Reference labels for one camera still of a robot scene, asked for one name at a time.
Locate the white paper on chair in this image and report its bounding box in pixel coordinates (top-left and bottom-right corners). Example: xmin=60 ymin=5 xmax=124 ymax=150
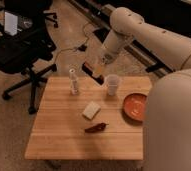
xmin=4 ymin=11 xmax=18 ymax=36

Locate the black office chair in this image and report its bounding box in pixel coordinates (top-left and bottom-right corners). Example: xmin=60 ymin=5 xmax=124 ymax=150
xmin=0 ymin=0 xmax=57 ymax=114

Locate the long grey metal rail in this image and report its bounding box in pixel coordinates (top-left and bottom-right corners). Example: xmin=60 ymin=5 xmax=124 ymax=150
xmin=68 ymin=0 xmax=191 ymax=111

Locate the clear spice bottle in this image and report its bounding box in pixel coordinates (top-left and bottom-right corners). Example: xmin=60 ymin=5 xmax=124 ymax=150
xmin=69 ymin=69 xmax=79 ymax=95

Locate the orange black gripper body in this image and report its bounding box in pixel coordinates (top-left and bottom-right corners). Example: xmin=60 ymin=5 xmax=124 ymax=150
xmin=82 ymin=62 xmax=105 ymax=84

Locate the wooden low table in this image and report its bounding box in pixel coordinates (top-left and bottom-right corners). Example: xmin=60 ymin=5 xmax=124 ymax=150
xmin=25 ymin=76 xmax=151 ymax=160

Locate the black power adapter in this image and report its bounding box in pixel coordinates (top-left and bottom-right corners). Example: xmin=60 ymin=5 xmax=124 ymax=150
xmin=78 ymin=44 xmax=87 ymax=52

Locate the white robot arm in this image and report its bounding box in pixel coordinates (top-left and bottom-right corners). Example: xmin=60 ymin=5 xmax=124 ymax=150
xmin=82 ymin=7 xmax=191 ymax=171

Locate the red chili pepper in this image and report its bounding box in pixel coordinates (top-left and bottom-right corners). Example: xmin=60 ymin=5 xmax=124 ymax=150
xmin=85 ymin=123 xmax=107 ymax=133

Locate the black floor cable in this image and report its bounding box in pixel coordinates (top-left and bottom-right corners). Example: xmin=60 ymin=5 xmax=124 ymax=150
xmin=52 ymin=21 xmax=100 ymax=64

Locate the black floor plate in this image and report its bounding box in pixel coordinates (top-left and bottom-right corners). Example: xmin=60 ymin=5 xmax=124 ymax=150
xmin=93 ymin=28 xmax=109 ymax=43

